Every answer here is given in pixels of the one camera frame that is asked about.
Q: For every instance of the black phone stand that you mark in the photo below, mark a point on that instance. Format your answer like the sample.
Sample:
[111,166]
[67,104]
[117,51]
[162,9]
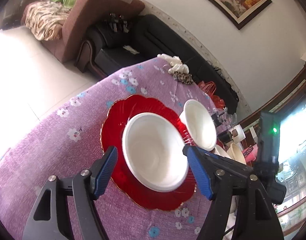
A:
[247,151]

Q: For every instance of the purple floral tablecloth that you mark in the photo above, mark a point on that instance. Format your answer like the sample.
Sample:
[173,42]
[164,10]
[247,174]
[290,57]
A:
[64,144]

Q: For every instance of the red plastic bag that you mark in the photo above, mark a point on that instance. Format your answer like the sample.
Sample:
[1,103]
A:
[210,88]

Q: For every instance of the cream plastic bowl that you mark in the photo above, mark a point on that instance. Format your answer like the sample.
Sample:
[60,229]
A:
[236,154]

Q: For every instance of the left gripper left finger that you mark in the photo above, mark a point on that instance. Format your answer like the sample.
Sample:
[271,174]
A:
[50,218]

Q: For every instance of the white cloth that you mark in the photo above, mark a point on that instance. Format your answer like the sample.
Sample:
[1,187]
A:
[175,64]

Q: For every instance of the white plastic jar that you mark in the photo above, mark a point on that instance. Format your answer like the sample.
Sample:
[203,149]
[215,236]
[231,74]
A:
[237,134]

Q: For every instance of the white foam bowl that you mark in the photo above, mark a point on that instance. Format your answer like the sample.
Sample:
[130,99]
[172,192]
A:
[152,149]
[220,151]
[199,124]

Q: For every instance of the maroon armchair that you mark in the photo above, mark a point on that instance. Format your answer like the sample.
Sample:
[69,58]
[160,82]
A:
[83,14]

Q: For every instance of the patterned blanket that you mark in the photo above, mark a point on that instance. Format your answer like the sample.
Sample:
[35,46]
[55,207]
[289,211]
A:
[46,19]

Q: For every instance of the black sofa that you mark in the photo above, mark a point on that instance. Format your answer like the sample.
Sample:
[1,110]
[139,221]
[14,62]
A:
[108,46]

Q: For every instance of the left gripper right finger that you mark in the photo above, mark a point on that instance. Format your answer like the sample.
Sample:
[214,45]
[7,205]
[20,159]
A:
[219,179]

